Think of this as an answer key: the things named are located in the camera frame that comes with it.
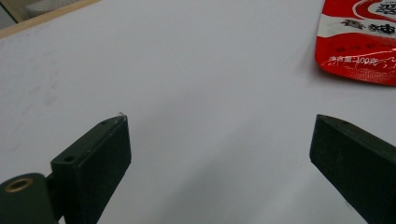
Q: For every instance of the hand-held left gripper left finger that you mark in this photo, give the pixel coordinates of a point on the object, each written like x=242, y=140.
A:
x=93, y=168

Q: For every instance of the red and white snack packet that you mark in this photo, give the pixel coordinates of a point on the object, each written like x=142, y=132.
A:
x=355, y=46

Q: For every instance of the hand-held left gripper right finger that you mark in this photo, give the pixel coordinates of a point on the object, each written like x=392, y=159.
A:
x=358, y=168

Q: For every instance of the white table cover sheet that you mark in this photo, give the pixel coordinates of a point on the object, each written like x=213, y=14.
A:
x=202, y=77

